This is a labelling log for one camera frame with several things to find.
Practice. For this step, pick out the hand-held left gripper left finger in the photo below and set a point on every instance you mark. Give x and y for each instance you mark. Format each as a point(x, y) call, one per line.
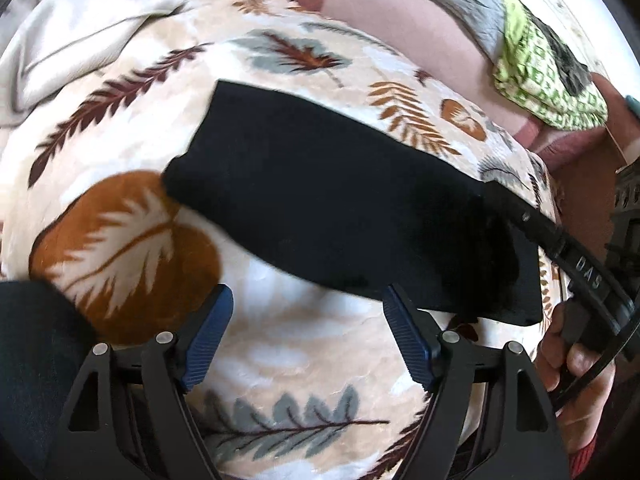
point(210, 340)

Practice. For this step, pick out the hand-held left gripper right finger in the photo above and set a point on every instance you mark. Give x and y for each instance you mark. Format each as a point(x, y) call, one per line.
point(407, 340)

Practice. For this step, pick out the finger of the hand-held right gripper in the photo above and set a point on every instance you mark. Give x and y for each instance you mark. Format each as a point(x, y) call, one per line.
point(525, 217)

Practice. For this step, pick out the black pants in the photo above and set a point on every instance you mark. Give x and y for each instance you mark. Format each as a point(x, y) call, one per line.
point(325, 200)

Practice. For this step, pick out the person's right forearm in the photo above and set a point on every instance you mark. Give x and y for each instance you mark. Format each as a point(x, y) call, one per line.
point(585, 462)

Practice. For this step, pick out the person's right hand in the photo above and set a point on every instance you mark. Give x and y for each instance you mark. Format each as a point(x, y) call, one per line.
point(575, 420)

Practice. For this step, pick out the reddish brown padded cushion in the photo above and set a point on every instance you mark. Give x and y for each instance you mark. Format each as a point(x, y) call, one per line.
point(565, 152)

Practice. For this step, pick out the leaf print plush blanket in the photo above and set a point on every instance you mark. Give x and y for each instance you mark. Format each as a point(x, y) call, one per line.
point(300, 320)

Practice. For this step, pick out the green patterned quilt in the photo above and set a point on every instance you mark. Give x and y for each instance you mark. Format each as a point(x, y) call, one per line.
point(540, 90)

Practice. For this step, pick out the teal object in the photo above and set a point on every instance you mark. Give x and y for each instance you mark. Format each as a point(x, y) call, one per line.
point(633, 106)

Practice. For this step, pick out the dark grey cloth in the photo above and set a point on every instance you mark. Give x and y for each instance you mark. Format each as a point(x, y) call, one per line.
point(565, 65)

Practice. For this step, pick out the person's dark clothed leg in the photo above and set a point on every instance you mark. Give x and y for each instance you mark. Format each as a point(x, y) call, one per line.
point(30, 370)

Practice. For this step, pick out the pink quilted bed sheet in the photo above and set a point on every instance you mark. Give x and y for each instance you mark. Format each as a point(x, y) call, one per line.
point(395, 30)

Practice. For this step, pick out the beige crumpled cloth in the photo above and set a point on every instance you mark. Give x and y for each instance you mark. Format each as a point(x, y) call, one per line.
point(100, 25)

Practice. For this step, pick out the brown upholstered bed frame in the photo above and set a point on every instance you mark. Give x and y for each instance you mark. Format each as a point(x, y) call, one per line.
point(590, 205)

